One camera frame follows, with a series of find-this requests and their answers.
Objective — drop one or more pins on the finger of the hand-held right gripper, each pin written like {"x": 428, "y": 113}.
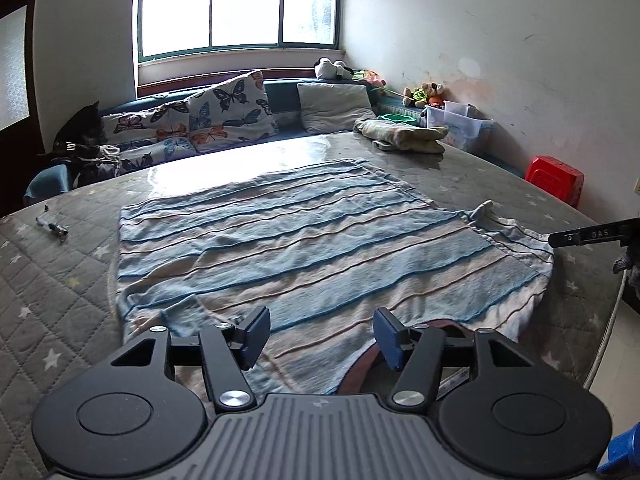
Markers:
{"x": 590, "y": 235}

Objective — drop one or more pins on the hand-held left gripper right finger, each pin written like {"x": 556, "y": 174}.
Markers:
{"x": 387, "y": 335}

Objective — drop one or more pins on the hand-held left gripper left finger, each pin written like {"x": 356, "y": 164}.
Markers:
{"x": 257, "y": 332}

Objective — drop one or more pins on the blue striped knit garment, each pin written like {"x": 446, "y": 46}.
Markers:
{"x": 300, "y": 240}

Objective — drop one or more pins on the person's right hand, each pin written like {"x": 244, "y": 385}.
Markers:
{"x": 624, "y": 264}

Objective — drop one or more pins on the red plastic stool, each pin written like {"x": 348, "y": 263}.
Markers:
{"x": 555, "y": 180}

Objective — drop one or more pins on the clear plastic storage box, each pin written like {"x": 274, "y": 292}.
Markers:
{"x": 457, "y": 127}

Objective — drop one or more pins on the grey quilted star table cover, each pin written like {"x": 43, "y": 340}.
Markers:
{"x": 75, "y": 300}

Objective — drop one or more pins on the flat grey device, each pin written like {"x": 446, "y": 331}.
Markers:
{"x": 383, "y": 145}

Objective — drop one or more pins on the folded yellowish cloth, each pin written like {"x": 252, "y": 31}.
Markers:
{"x": 400, "y": 135}

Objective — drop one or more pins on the flat butterfly pillow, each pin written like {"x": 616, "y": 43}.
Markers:
{"x": 160, "y": 155}

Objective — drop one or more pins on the small orange toy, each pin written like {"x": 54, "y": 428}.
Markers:
{"x": 436, "y": 101}

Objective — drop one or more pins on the brown plush bear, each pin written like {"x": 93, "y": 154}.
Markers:
{"x": 434, "y": 88}

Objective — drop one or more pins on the green plastic basin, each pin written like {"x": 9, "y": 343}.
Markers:
{"x": 397, "y": 118}

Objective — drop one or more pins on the blue plastic object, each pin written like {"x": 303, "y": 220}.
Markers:
{"x": 622, "y": 452}

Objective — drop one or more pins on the yellow green plush toy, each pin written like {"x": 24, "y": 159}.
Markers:
{"x": 416, "y": 96}

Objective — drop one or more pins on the large upright butterfly pillow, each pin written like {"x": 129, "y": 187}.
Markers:
{"x": 235, "y": 110}

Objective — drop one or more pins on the black silver pen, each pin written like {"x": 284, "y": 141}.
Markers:
{"x": 52, "y": 227}

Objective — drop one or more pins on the grey pillow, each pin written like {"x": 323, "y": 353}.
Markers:
{"x": 335, "y": 107}

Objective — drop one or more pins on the long butterfly pillow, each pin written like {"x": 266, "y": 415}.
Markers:
{"x": 145, "y": 122}

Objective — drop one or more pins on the blue upholstered bench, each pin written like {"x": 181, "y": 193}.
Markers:
{"x": 282, "y": 95}

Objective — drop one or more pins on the thin green stick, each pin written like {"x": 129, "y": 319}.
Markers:
{"x": 387, "y": 92}

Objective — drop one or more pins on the orange green plush toy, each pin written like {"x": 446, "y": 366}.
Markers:
{"x": 372, "y": 78}

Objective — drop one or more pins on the black white plush toy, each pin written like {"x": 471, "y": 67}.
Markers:
{"x": 334, "y": 68}

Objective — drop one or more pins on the black jacket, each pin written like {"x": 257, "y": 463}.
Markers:
{"x": 77, "y": 127}

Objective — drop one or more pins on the green framed window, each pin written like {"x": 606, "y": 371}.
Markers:
{"x": 240, "y": 5}

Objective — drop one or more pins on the dark wood glass door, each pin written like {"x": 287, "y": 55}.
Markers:
{"x": 12, "y": 85}

